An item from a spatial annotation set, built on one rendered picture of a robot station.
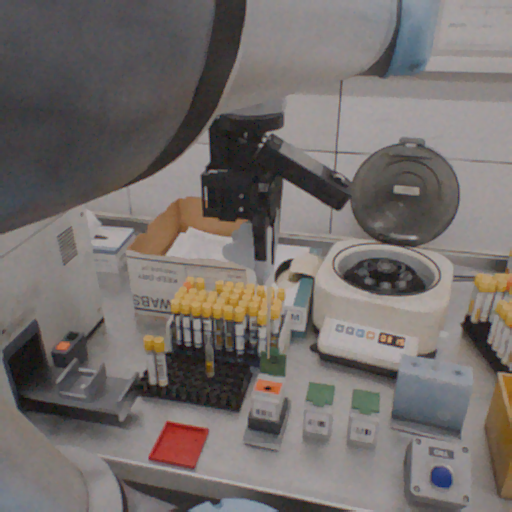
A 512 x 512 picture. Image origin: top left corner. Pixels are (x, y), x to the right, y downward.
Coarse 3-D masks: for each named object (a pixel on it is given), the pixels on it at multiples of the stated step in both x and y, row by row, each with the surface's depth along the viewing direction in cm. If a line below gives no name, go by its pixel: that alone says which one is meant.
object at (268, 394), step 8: (264, 376) 75; (272, 376) 75; (256, 384) 74; (264, 384) 74; (272, 384) 74; (280, 384) 74; (256, 392) 73; (264, 392) 72; (272, 392) 72; (280, 392) 72; (256, 400) 72; (264, 400) 72; (272, 400) 72; (280, 400) 73; (256, 408) 73; (264, 408) 73; (272, 408) 72; (280, 408) 74; (256, 416) 74; (264, 416) 73; (272, 416) 73
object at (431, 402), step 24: (408, 360) 75; (432, 360) 75; (408, 384) 74; (432, 384) 72; (456, 384) 71; (408, 408) 76; (432, 408) 74; (456, 408) 73; (432, 432) 75; (456, 432) 75
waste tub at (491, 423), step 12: (504, 384) 73; (492, 396) 75; (504, 396) 69; (492, 408) 74; (504, 408) 68; (492, 420) 73; (504, 420) 68; (492, 432) 72; (504, 432) 67; (492, 444) 72; (504, 444) 66; (492, 456) 71; (504, 456) 66; (504, 468) 65; (504, 480) 65; (504, 492) 66
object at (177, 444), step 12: (168, 432) 76; (180, 432) 76; (192, 432) 76; (204, 432) 75; (156, 444) 73; (168, 444) 74; (180, 444) 74; (192, 444) 74; (156, 456) 71; (168, 456) 72; (180, 456) 72; (192, 456) 72; (192, 468) 70
